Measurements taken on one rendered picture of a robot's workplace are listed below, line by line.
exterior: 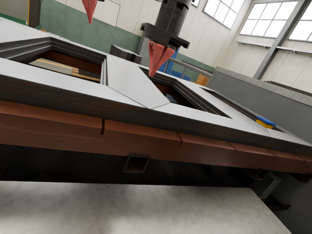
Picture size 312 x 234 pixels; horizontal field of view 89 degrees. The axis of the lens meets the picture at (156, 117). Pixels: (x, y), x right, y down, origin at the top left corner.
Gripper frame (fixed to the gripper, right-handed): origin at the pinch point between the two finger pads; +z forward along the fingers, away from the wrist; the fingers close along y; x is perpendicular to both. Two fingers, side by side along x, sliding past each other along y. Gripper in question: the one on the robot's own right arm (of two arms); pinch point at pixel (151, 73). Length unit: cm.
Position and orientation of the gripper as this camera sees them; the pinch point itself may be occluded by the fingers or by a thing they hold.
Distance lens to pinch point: 39.7
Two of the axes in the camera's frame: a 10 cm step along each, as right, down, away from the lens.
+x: 2.7, 4.7, -8.4
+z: -3.5, 8.6, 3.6
